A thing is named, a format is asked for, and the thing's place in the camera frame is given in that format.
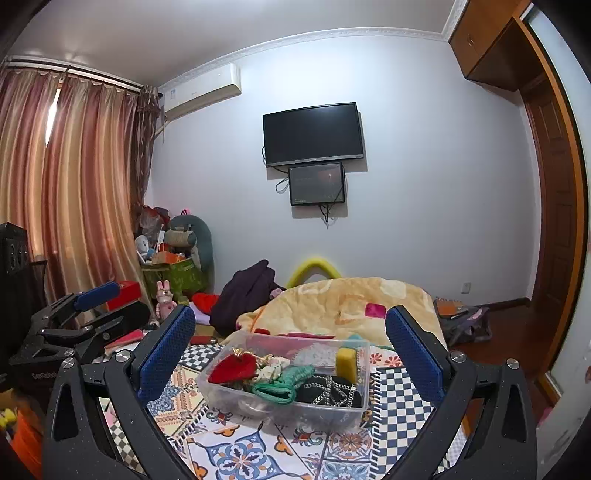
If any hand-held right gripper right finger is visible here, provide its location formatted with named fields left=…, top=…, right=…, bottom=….
left=385, top=305, right=539, bottom=480

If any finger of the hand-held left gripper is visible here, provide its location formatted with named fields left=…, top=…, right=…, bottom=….
left=76, top=302, right=151, bottom=361
left=30, top=282, right=122, bottom=331

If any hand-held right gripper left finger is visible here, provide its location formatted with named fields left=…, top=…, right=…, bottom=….
left=42, top=305, right=197, bottom=480

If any yellow green fabric item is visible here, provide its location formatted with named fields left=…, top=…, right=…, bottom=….
left=335, top=348, right=358, bottom=384

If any red pouch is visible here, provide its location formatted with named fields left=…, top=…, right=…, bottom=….
left=208, top=353, right=259, bottom=385

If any black chain bag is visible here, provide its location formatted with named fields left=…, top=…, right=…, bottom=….
left=295, top=375, right=363, bottom=409

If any floral scrunchie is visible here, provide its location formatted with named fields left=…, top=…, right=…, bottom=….
left=256, top=357, right=290, bottom=382

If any green knitted pouch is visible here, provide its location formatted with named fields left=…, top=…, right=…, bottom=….
left=252, top=364, right=316, bottom=406

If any clear plastic box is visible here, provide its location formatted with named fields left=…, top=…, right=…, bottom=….
left=196, top=331, right=371, bottom=429

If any red box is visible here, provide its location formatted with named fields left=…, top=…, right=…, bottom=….
left=108, top=281, right=142, bottom=306

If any pink rabbit toy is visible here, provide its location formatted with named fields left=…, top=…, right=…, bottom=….
left=156, top=280, right=178, bottom=322

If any grey backpack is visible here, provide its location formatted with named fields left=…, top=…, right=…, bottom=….
left=434, top=298, right=493, bottom=347

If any red cloth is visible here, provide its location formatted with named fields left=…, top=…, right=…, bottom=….
left=191, top=293, right=223, bottom=315

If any green gift bag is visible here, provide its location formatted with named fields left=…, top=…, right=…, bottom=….
left=142, top=258, right=206, bottom=301

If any orange plastic item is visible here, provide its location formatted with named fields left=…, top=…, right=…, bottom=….
left=0, top=392, right=45, bottom=477

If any clutter of toys and bags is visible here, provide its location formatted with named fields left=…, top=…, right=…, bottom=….
left=135, top=205, right=172, bottom=264

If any yellow fleece blanket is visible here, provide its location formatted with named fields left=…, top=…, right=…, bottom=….
left=235, top=277, right=447, bottom=352

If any black speaker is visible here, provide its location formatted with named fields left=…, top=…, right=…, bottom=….
left=0, top=222, right=31, bottom=324

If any dark purple garment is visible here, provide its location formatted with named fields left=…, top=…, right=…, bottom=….
left=210, top=259, right=278, bottom=336

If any green plush toy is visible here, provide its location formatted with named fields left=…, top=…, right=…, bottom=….
left=167, top=210, right=214, bottom=287

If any striped brown curtain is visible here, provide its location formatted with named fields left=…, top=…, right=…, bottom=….
left=0, top=58, right=162, bottom=333

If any yellow foam arch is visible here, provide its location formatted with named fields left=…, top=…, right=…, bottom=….
left=286, top=256, right=344, bottom=289

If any patterned bedsheet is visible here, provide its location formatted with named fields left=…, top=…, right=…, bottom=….
left=97, top=342, right=472, bottom=480

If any brown wooden door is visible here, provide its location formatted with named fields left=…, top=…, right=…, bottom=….
left=522, top=74, right=585, bottom=370

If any white air conditioner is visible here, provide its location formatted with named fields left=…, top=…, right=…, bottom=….
left=159, top=63, right=242, bottom=122

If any small black wall monitor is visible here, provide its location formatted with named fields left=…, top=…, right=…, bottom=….
left=289, top=162, right=346, bottom=206

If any black wall television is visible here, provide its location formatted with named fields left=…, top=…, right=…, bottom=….
left=263, top=102, right=366, bottom=168

